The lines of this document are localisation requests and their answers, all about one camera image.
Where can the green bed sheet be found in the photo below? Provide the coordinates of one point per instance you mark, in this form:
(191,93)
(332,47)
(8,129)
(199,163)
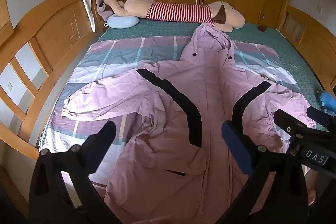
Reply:
(162,28)

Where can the white wall switch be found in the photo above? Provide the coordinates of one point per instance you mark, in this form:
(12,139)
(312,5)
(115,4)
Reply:
(9,86)

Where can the white wall socket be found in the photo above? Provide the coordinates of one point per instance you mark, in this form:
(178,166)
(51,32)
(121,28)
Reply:
(319,8)

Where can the blue plush toy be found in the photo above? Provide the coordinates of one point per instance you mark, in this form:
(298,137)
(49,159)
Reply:
(326,99)

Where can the plaid pink grey blanket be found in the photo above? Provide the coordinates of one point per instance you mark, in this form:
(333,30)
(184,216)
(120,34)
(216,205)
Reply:
(118,53)

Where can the pink coat with black stripes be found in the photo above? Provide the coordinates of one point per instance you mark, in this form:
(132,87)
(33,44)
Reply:
(210,82)

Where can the light blue neck pillow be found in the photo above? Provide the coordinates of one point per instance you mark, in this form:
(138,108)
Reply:
(122,21)

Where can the white towel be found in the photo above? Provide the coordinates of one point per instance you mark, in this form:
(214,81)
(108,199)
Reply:
(86,3)

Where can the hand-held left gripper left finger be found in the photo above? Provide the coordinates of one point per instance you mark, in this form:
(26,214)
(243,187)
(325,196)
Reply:
(101,141)

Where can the large plush dog striped shirt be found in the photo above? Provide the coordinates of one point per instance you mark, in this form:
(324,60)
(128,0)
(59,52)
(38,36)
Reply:
(136,7)

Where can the small purple plush toy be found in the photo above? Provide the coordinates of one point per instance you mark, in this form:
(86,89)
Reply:
(103,11)

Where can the wooden headboard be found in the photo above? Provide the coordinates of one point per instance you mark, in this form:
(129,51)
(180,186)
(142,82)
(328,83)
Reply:
(52,29)
(307,22)

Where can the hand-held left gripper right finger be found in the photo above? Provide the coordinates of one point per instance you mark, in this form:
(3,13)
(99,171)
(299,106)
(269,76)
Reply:
(236,145)

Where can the small red-brown object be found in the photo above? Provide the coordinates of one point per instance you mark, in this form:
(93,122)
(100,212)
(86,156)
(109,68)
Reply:
(262,28)

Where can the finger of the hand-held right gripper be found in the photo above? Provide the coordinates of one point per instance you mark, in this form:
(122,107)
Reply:
(321,117)
(291,121)

